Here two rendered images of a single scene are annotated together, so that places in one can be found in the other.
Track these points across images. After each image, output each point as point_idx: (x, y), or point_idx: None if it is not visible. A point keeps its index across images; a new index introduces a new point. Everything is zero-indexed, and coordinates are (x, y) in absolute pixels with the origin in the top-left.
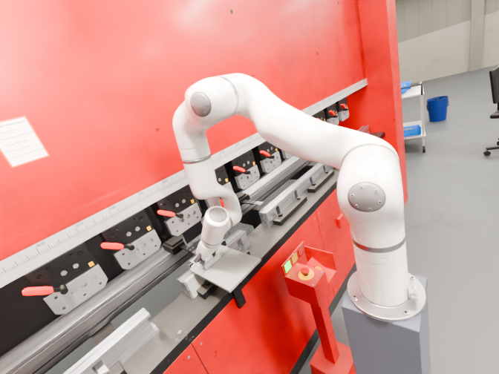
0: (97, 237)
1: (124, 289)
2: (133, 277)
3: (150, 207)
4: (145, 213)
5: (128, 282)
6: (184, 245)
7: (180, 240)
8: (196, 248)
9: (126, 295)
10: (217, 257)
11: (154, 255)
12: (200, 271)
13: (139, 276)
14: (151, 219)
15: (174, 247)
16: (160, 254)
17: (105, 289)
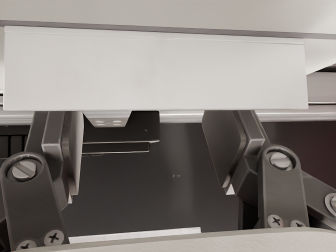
0: (227, 202)
1: (313, 106)
2: (276, 115)
3: (93, 213)
4: (111, 203)
5: (294, 114)
6: (110, 126)
7: (107, 147)
8: (91, 118)
9: (317, 85)
10: (74, 78)
11: (178, 120)
12: (311, 57)
13: (268, 111)
14: (104, 180)
15: (147, 141)
16: (170, 118)
17: (310, 119)
